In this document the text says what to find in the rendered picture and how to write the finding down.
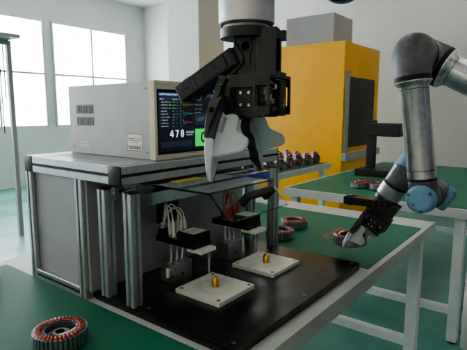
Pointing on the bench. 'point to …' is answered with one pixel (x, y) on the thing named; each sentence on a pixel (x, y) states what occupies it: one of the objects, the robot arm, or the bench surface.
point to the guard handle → (256, 194)
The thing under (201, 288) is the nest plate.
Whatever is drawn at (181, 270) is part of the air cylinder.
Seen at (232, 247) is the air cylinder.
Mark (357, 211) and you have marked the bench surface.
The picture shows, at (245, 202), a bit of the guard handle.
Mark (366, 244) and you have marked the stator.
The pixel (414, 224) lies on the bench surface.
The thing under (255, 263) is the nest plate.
